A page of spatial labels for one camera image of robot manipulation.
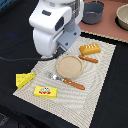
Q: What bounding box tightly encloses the orange toy bread loaf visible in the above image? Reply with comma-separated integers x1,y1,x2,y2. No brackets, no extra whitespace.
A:
80,43,101,55

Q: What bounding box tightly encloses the wooden handled toy knife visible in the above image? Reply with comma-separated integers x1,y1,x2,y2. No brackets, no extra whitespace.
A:
78,55,98,63

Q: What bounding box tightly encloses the yellow toy cheese wedge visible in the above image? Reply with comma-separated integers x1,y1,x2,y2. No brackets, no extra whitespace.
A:
16,73,35,89

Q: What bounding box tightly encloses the round wooden plate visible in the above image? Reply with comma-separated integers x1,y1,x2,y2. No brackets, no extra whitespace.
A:
56,55,83,79

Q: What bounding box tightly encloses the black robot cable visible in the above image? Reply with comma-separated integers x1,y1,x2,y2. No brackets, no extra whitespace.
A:
0,49,66,63

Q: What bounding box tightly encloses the yellow toy butter box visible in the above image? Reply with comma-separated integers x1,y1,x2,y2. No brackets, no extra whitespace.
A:
34,86,57,98

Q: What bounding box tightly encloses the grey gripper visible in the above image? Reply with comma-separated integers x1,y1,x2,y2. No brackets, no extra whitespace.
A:
55,22,81,56

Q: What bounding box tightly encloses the wooden handled toy fork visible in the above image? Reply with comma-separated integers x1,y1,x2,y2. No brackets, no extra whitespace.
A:
46,72,85,90

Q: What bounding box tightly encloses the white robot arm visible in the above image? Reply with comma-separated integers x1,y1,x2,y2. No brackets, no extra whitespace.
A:
29,0,84,56

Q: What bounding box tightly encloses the grey toy stock pot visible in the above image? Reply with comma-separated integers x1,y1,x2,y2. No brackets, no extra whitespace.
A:
82,1,104,24

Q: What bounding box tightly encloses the beige toy bowl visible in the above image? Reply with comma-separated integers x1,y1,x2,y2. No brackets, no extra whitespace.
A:
116,4,128,30

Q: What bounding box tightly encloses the beige woven placemat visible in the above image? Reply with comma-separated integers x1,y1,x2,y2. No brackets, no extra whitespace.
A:
13,37,115,128

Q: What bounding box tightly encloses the pink toy stove board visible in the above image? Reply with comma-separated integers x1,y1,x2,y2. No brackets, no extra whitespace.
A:
79,0,128,43

